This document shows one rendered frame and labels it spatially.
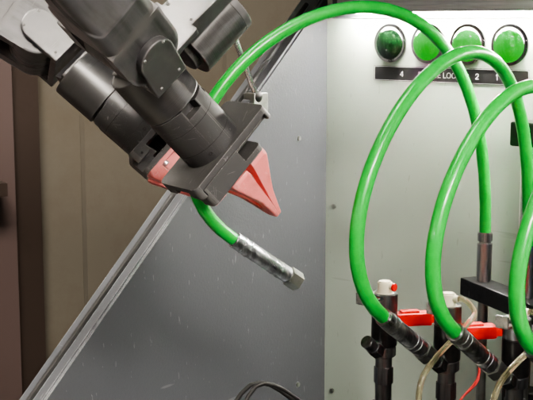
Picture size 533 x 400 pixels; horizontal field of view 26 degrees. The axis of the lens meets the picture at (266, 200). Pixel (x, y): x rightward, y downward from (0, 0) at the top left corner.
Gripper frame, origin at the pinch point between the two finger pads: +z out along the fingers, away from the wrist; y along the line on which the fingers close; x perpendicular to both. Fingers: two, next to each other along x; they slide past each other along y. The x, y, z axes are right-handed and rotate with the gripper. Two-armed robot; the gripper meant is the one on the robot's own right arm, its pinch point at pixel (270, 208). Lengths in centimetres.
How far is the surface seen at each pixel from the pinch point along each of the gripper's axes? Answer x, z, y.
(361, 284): -7.8, 8.0, -1.2
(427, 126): 24.6, 26.7, 31.7
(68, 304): 168, 74, 0
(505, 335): -11.3, 23.3, 5.1
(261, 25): 167, 66, 88
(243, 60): 13.0, -5.6, 13.1
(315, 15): 11.8, -3.0, 22.3
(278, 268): 12.1, 13.0, 0.0
